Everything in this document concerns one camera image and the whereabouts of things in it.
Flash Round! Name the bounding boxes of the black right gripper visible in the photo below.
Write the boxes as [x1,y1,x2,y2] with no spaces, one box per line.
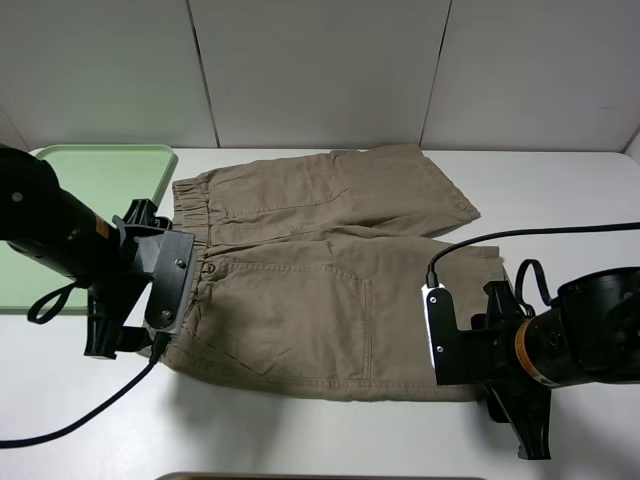
[464,281,553,459]

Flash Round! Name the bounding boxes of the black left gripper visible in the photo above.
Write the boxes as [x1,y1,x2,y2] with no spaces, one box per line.
[84,199,172,359]

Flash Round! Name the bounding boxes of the khaki shorts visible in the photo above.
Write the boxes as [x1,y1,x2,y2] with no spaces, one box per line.
[163,145,506,401]

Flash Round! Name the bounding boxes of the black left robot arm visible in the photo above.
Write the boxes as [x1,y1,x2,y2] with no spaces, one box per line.
[1,146,172,362]

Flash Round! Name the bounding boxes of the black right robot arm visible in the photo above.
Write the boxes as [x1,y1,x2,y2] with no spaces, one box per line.
[463,267,639,460]

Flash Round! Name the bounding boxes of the green plastic tray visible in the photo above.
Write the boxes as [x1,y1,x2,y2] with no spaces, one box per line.
[1,145,177,314]

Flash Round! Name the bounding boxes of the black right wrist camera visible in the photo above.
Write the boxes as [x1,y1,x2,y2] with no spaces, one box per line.
[421,285,495,386]

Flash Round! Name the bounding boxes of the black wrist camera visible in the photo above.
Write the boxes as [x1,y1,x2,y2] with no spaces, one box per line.
[144,230,197,336]
[421,285,495,386]

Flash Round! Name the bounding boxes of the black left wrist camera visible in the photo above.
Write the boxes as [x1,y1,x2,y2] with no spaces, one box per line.
[144,230,197,336]

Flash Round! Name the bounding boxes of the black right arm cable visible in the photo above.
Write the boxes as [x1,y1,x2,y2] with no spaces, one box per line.
[424,222,640,316]

